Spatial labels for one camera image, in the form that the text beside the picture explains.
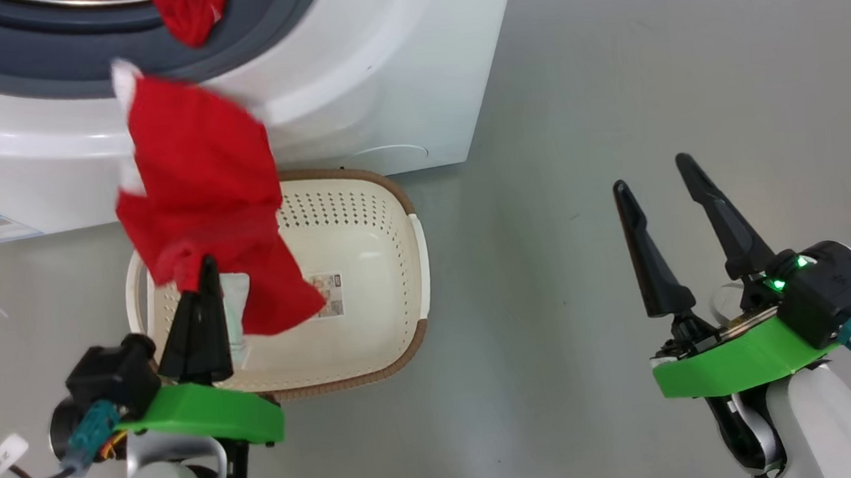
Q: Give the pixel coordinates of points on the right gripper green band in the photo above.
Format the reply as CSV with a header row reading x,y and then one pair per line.
x,y
739,359

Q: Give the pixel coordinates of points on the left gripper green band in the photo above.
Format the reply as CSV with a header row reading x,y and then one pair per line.
x,y
211,415

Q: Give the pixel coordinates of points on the red and white garment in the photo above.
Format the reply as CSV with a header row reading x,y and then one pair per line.
x,y
201,188

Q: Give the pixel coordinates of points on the printed basket label sticker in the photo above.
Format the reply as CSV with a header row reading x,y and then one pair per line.
x,y
330,296

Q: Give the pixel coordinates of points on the cream basket with brown rim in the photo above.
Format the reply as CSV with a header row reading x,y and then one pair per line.
x,y
367,274

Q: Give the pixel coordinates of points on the white front-load washing machine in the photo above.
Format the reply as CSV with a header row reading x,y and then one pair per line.
x,y
382,68

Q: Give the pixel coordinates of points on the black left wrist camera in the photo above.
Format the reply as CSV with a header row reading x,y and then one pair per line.
x,y
113,374

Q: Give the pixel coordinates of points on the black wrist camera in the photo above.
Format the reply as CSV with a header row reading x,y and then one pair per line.
x,y
832,290
113,374

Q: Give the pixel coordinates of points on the teal left camera connector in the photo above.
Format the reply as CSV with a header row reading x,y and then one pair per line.
x,y
92,436

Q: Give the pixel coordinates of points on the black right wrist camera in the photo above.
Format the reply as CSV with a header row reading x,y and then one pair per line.
x,y
832,290

